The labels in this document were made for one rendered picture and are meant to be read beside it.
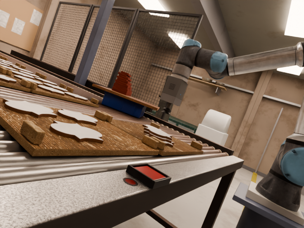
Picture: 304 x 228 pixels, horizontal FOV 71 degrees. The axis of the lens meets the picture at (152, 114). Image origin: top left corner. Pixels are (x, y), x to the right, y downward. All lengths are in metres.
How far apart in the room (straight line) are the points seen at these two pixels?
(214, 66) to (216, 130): 4.09
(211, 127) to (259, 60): 4.07
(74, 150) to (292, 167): 0.62
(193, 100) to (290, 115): 3.25
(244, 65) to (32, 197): 0.86
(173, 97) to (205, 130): 4.13
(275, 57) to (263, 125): 7.12
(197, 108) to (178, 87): 7.57
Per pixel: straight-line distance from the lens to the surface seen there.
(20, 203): 0.31
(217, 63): 0.86
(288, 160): 0.77
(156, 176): 0.49
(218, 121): 4.99
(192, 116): 8.43
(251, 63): 0.97
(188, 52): 0.89
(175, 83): 0.87
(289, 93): 8.23
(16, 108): 0.62
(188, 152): 0.92
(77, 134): 0.53
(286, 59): 0.98
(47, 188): 0.35
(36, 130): 0.43
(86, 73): 2.73
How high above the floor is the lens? 1.08
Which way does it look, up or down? 4 degrees down
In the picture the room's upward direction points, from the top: 21 degrees clockwise
